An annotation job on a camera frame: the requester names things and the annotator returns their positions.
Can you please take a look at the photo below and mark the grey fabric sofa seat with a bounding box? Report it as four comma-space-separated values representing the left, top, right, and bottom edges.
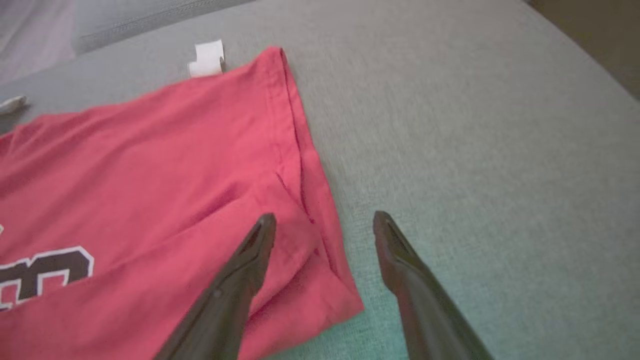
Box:
0, 0, 640, 360

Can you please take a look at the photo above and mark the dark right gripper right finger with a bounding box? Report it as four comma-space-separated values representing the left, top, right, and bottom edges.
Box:
372, 210, 497, 360

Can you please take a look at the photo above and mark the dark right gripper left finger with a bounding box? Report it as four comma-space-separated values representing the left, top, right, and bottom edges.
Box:
154, 212, 278, 360

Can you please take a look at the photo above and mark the grey sofa back cushion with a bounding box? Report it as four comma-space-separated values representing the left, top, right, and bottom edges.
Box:
72, 0, 253, 55

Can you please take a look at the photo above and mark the red jersey with black letters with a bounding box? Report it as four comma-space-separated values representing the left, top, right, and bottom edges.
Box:
0, 40, 365, 360

